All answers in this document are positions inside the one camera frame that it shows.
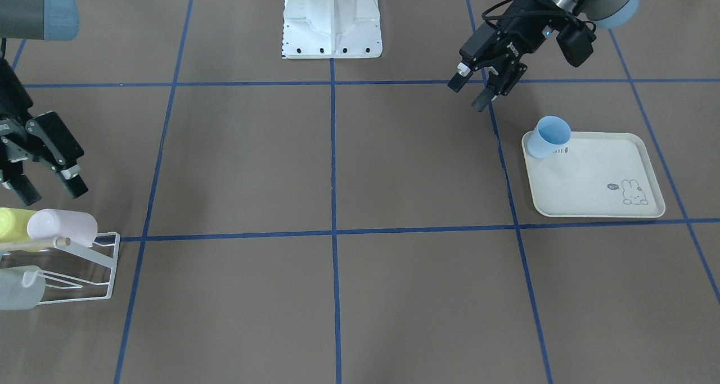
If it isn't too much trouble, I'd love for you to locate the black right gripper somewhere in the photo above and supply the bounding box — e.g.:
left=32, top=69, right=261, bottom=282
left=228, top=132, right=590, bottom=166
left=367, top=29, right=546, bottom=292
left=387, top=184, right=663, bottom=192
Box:
left=1, top=58, right=88, bottom=207

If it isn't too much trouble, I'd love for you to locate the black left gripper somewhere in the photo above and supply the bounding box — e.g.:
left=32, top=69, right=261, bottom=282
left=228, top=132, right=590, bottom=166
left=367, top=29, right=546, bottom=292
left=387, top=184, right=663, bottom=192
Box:
left=447, top=0, right=563, bottom=112

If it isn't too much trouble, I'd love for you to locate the pink cup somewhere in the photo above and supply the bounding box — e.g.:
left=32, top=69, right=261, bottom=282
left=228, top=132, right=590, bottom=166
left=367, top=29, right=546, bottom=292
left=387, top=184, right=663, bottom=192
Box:
left=26, top=209, right=98, bottom=248

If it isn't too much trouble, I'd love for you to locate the yellow cup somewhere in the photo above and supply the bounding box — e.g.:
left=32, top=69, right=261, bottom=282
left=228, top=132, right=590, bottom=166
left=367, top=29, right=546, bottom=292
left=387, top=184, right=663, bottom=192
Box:
left=1, top=207, right=37, bottom=243

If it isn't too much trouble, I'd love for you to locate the blue cup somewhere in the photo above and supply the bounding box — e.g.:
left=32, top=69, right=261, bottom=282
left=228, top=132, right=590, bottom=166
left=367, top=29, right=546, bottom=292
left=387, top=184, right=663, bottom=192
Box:
left=525, top=116, right=572, bottom=159

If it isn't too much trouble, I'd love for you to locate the grey cup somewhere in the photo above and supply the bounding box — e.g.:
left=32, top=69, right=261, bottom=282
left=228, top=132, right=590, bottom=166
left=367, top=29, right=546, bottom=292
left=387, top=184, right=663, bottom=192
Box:
left=1, top=265, right=46, bottom=311

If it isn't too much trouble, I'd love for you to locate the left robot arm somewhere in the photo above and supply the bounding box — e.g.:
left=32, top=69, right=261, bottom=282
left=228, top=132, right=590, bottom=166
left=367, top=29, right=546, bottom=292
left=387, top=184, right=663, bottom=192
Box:
left=448, top=0, right=640, bottom=111

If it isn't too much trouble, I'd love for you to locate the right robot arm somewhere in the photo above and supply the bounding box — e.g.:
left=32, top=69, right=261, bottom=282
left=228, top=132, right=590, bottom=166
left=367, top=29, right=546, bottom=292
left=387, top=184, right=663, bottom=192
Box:
left=1, top=0, right=88, bottom=206

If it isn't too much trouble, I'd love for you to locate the beige plastic tray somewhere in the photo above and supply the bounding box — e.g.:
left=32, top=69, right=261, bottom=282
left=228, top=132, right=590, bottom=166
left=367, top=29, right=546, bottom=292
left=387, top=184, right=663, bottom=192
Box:
left=521, top=132, right=666, bottom=219

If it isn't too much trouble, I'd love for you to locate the white wire cup rack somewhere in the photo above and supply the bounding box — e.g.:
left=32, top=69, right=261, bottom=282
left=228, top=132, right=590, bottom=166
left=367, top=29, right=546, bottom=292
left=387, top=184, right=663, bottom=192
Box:
left=2, top=231, right=121, bottom=306

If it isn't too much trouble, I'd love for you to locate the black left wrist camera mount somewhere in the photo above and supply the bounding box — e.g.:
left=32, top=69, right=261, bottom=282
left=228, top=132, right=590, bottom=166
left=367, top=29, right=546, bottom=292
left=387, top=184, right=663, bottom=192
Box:
left=556, top=21, right=596, bottom=68

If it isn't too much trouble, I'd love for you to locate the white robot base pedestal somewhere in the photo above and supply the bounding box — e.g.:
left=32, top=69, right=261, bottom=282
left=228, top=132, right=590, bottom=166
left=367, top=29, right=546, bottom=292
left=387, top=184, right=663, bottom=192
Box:
left=281, top=0, right=383, bottom=60

